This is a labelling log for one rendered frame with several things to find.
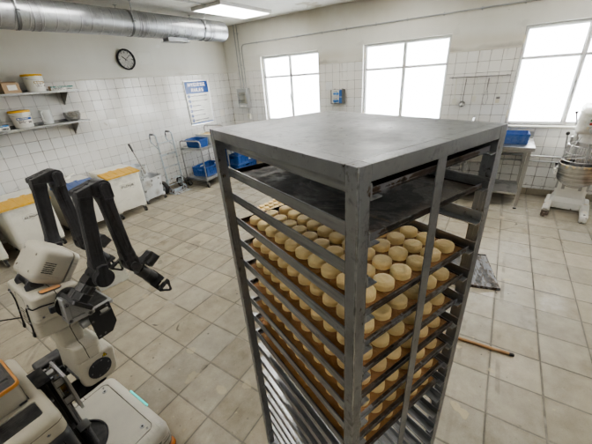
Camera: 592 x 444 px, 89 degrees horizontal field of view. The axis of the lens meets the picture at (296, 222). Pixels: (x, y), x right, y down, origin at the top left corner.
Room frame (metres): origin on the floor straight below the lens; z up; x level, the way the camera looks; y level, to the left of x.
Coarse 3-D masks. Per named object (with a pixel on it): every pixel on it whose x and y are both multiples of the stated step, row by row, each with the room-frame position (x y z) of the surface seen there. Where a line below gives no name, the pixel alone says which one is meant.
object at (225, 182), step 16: (224, 144) 0.97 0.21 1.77; (224, 160) 0.96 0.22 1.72; (224, 176) 0.96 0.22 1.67; (224, 192) 0.95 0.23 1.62; (224, 208) 0.97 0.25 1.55; (240, 256) 0.96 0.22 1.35; (240, 272) 0.96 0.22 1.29; (240, 288) 0.96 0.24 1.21; (256, 352) 0.96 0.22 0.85; (256, 368) 0.95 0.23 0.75; (272, 432) 0.97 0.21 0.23
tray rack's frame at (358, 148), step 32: (224, 128) 0.97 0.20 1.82; (256, 128) 0.92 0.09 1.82; (288, 128) 0.87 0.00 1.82; (320, 128) 0.83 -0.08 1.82; (352, 128) 0.79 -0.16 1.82; (384, 128) 0.76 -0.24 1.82; (416, 128) 0.73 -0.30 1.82; (448, 128) 0.70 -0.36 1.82; (480, 128) 0.67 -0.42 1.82; (288, 160) 0.60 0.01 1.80; (320, 160) 0.52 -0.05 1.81; (352, 160) 0.48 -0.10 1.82; (384, 160) 0.47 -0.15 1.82; (416, 160) 0.52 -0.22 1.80; (352, 192) 0.45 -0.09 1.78; (480, 192) 0.70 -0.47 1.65; (352, 224) 0.45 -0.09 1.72; (480, 224) 0.69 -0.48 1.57; (352, 256) 0.45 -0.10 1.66; (352, 288) 0.44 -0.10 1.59; (352, 320) 0.44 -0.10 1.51; (416, 320) 0.57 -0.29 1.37; (352, 352) 0.44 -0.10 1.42; (416, 352) 0.58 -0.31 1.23; (448, 352) 0.69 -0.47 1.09; (352, 384) 0.44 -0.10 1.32; (352, 416) 0.44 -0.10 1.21
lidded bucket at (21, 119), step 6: (12, 114) 4.21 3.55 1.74; (18, 114) 4.24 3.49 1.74; (24, 114) 4.28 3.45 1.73; (30, 114) 4.38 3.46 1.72; (12, 120) 4.23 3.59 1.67; (18, 120) 4.23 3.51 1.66; (24, 120) 4.26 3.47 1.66; (30, 120) 4.33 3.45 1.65; (18, 126) 4.23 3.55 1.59; (24, 126) 4.24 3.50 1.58; (30, 126) 4.30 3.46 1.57
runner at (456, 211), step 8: (440, 208) 0.78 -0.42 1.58; (448, 208) 0.76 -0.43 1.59; (456, 208) 0.74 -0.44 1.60; (464, 208) 0.72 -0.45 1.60; (448, 216) 0.73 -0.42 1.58; (456, 216) 0.72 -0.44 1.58; (464, 216) 0.72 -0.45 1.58; (472, 216) 0.70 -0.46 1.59; (480, 216) 0.69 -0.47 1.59; (472, 224) 0.67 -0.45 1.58
